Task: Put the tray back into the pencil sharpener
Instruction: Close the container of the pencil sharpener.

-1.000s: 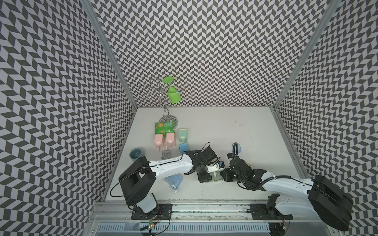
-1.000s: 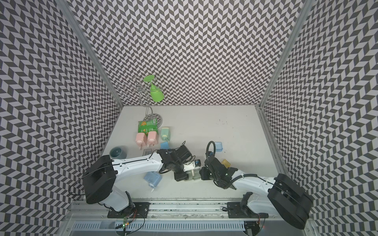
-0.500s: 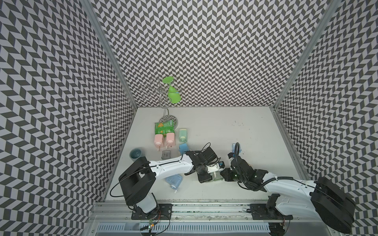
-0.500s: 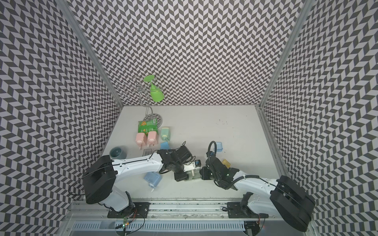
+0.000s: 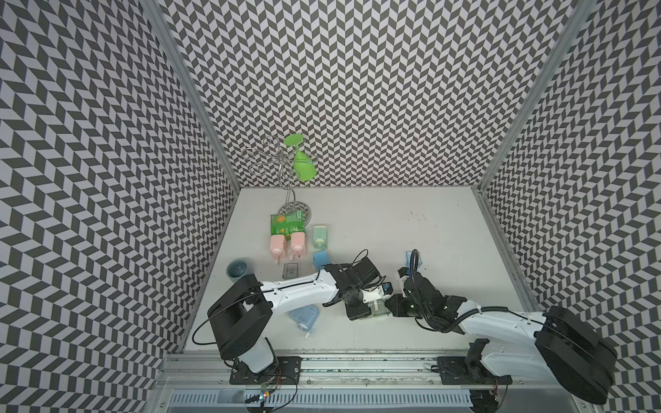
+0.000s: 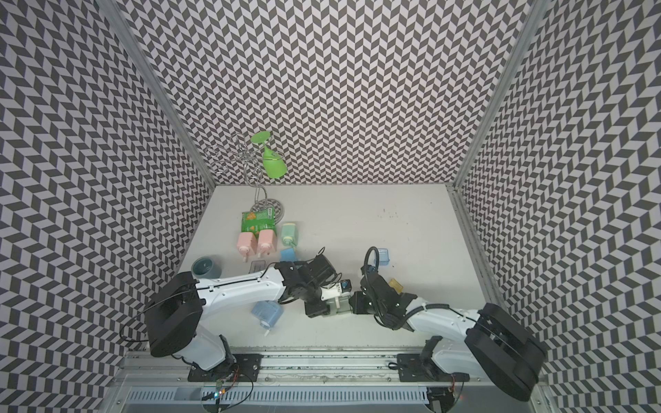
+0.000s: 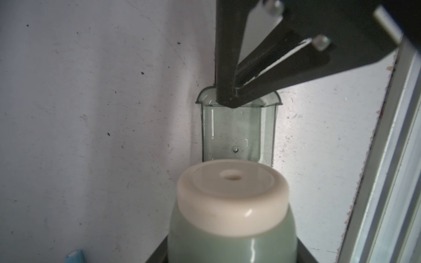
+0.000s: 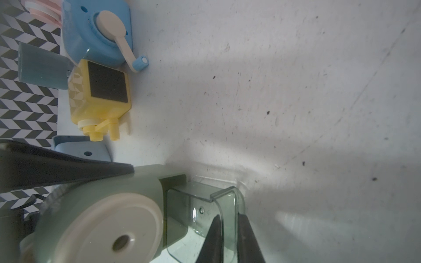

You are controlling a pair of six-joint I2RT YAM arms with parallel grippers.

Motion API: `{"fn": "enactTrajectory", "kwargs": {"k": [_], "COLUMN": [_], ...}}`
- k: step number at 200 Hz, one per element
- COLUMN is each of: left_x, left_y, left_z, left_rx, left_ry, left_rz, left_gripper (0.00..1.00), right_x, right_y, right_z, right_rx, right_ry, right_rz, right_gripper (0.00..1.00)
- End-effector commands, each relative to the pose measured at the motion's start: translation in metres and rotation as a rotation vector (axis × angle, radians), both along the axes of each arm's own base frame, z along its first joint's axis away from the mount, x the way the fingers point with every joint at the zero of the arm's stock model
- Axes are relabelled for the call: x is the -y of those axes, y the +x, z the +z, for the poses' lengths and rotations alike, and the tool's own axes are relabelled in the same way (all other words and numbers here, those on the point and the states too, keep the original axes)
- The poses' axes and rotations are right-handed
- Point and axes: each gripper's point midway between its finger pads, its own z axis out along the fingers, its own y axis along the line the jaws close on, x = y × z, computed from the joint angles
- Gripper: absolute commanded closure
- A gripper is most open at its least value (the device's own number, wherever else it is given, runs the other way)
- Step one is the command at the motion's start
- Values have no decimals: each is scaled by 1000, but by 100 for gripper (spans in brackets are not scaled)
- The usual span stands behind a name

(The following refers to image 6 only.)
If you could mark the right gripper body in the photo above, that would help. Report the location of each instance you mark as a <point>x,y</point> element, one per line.
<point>363,305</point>

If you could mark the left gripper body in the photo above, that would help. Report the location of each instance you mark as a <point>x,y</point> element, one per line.
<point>314,293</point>

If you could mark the mint green pencil sharpener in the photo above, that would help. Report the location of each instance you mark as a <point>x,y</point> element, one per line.
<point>290,234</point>

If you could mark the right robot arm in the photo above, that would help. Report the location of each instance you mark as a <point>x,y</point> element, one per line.
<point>461,345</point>

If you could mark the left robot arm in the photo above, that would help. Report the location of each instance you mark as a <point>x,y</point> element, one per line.
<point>174,314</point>

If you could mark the yellow transparent tray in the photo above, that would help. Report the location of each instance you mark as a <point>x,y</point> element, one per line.
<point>398,288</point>

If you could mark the blue transparent tray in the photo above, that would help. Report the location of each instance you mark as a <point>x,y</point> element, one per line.
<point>383,257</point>

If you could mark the light blue pencil sharpener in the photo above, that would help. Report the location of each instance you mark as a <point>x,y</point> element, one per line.
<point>268,314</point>

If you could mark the grey transparent tray left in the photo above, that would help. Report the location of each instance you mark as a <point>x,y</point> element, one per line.
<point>257,266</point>

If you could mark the green snack packet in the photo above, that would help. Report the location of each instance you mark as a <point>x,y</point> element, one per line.
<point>257,221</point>

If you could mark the teal ceramic cup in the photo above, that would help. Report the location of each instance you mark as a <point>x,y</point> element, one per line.
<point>206,268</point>

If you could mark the green plastic cup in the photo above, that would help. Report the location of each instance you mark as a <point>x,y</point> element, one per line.
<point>273,164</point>

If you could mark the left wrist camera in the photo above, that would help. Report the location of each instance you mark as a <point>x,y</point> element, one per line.
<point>338,290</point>

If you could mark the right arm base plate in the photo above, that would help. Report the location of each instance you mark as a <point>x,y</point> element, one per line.
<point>412,368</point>

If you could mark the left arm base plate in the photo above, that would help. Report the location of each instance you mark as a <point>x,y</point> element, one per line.
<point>247,366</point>

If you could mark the aluminium front rail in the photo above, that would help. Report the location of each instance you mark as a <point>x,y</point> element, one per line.
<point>294,367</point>

